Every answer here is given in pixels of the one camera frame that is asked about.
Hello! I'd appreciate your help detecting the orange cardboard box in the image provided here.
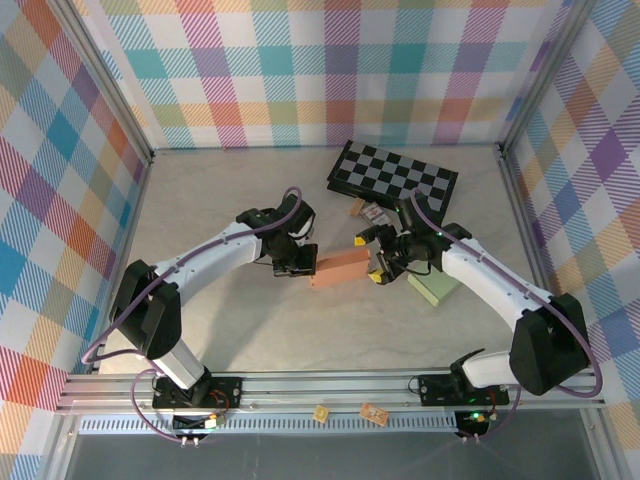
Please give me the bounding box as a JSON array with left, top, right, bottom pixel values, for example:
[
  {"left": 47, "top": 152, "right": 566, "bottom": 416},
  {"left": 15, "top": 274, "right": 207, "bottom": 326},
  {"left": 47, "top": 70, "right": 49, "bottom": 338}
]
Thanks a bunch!
[{"left": 308, "top": 246, "right": 372, "bottom": 290}]

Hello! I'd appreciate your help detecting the green paper box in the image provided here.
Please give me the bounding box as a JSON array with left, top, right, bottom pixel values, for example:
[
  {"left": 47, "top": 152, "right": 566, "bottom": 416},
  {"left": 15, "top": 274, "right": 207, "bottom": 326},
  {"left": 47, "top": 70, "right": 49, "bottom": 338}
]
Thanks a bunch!
[{"left": 407, "top": 269, "right": 461, "bottom": 307}]

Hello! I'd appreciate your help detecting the playing card box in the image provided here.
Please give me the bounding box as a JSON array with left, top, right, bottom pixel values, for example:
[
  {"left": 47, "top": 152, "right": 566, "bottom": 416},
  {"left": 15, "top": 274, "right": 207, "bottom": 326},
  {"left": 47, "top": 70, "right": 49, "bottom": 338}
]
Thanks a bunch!
[{"left": 360, "top": 202, "right": 391, "bottom": 226}]

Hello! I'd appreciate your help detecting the black folding chessboard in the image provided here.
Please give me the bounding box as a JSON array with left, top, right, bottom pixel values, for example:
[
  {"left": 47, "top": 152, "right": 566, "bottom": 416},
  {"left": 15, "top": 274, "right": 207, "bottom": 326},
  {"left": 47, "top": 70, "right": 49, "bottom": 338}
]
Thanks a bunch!
[{"left": 326, "top": 140, "right": 460, "bottom": 214}]

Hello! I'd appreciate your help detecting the small orange card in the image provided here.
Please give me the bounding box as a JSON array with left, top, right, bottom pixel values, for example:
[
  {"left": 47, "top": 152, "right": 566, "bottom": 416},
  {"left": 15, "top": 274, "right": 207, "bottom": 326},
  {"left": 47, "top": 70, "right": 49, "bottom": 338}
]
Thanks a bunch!
[{"left": 359, "top": 402, "right": 389, "bottom": 427}]

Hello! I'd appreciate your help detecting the black connector board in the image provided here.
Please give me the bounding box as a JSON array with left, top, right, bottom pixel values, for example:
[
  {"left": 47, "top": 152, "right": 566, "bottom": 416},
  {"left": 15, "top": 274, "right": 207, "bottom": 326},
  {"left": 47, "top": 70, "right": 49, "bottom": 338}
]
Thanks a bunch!
[
  {"left": 172, "top": 413, "right": 224, "bottom": 436},
  {"left": 455, "top": 409, "right": 490, "bottom": 437}
]

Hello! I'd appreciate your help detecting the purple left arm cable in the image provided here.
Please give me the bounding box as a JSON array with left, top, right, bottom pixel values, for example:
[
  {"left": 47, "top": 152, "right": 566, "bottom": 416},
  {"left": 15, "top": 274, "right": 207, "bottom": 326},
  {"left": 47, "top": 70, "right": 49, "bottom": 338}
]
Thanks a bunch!
[{"left": 80, "top": 187, "right": 305, "bottom": 444}]

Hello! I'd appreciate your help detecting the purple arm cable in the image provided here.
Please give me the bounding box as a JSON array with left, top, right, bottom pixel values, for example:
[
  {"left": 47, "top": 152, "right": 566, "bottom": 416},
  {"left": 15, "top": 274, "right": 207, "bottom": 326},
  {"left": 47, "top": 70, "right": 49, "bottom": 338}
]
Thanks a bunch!
[
  {"left": 409, "top": 188, "right": 604, "bottom": 442},
  {"left": 80, "top": 187, "right": 305, "bottom": 444}
]

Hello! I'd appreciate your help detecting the aluminium side rail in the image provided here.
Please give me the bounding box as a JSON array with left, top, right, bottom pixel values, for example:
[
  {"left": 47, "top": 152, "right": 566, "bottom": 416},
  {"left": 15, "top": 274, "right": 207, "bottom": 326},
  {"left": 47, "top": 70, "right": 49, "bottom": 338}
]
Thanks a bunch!
[
  {"left": 492, "top": 143, "right": 572, "bottom": 369},
  {"left": 88, "top": 149, "right": 156, "bottom": 375}
]

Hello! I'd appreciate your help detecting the aluminium rail beam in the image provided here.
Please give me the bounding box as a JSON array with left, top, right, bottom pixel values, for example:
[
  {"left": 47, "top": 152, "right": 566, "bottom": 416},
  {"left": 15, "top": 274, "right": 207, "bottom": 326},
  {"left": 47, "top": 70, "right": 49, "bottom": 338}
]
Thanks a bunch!
[{"left": 54, "top": 367, "right": 609, "bottom": 415}]

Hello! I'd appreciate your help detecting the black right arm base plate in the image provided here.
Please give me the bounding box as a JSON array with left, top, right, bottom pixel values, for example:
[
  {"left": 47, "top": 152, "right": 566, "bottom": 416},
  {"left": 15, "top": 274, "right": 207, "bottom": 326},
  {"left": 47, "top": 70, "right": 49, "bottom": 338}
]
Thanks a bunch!
[{"left": 417, "top": 372, "right": 511, "bottom": 407}]

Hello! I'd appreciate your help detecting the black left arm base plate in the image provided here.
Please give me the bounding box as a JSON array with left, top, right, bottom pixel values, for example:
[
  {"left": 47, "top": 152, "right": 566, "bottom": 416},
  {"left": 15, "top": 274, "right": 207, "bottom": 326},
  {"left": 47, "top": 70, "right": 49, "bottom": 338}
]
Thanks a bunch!
[{"left": 152, "top": 375, "right": 244, "bottom": 410}]

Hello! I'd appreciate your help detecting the slotted grey cable duct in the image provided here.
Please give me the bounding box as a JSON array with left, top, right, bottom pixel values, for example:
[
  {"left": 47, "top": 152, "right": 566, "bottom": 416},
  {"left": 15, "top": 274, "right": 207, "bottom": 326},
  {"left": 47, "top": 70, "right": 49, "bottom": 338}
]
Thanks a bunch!
[{"left": 78, "top": 413, "right": 489, "bottom": 435}]

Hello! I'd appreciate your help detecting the aluminium frame post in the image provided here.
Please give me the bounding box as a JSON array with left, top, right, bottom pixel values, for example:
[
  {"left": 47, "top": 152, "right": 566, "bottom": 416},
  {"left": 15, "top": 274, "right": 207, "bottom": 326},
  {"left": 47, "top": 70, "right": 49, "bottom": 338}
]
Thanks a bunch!
[
  {"left": 49, "top": 0, "right": 155, "bottom": 166},
  {"left": 497, "top": 0, "right": 599, "bottom": 159}
]

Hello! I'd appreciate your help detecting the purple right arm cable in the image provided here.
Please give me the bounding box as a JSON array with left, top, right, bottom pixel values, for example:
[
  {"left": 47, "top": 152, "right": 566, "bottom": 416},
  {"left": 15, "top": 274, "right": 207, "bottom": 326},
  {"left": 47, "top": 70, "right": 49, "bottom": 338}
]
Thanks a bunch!
[{"left": 409, "top": 188, "right": 604, "bottom": 442}]

